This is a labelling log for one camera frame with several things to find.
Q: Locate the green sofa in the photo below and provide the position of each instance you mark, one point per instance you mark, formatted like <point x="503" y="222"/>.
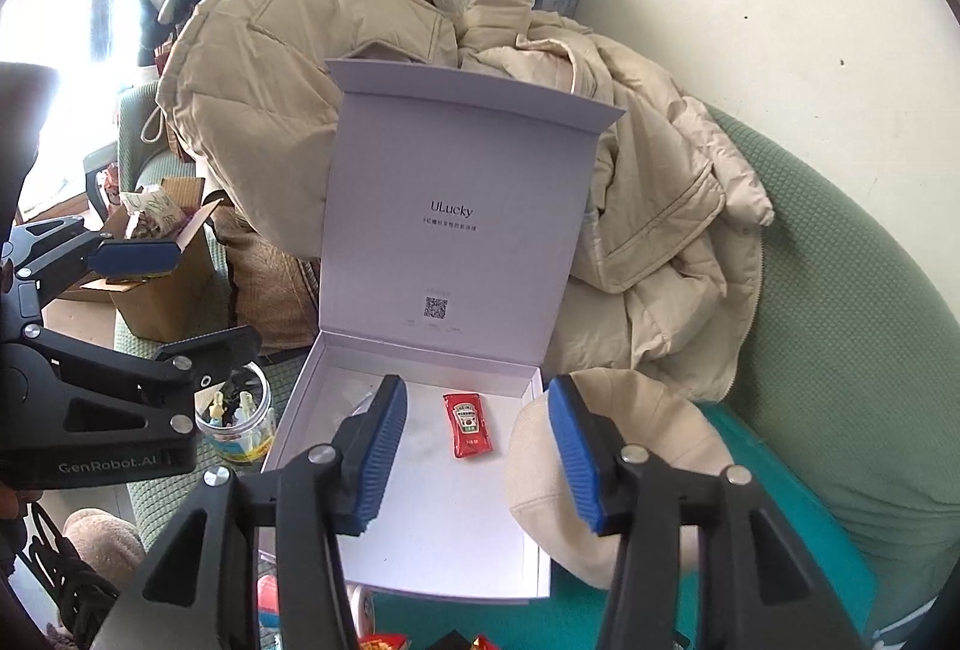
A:
<point x="825" y="320"/>

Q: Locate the clear plastic wrapper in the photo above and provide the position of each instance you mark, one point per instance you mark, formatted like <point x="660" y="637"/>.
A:
<point x="360" y="404"/>

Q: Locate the clear jar with blue label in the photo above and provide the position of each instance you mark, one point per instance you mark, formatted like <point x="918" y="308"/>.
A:
<point x="240" y="425"/>

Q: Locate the red ketchup packet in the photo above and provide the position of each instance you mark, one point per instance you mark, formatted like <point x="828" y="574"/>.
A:
<point x="466" y="425"/>

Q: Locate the tan puffer jacket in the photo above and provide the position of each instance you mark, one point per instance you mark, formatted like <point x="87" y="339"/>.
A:
<point x="300" y="57"/>

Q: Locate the cream quilted jacket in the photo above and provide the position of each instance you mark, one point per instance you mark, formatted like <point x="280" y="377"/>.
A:
<point x="660" y="207"/>

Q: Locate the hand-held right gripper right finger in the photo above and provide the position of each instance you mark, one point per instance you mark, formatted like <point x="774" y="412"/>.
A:
<point x="574" y="462"/>

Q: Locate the brown fuzzy cloth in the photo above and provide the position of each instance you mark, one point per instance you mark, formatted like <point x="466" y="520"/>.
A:
<point x="105" y="541"/>

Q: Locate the pink drink cup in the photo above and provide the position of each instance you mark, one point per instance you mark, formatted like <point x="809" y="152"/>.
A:
<point x="267" y="601"/>

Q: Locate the beige baseball cap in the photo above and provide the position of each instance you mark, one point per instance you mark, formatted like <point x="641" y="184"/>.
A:
<point x="671" y="414"/>

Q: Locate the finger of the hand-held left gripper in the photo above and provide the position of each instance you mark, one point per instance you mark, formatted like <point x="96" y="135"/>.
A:
<point x="135" y="258"/>
<point x="217" y="346"/>

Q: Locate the small open cardboard box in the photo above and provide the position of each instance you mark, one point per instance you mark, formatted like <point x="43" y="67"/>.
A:
<point x="157" y="305"/>

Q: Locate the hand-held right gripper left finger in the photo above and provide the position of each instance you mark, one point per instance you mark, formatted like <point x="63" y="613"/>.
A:
<point x="382" y="455"/>

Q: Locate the white hinged gift box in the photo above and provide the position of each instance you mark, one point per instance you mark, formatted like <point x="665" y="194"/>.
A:
<point x="450" y="170"/>

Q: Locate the white printed paper wrapper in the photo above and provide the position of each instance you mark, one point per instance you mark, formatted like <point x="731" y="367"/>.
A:
<point x="154" y="204"/>

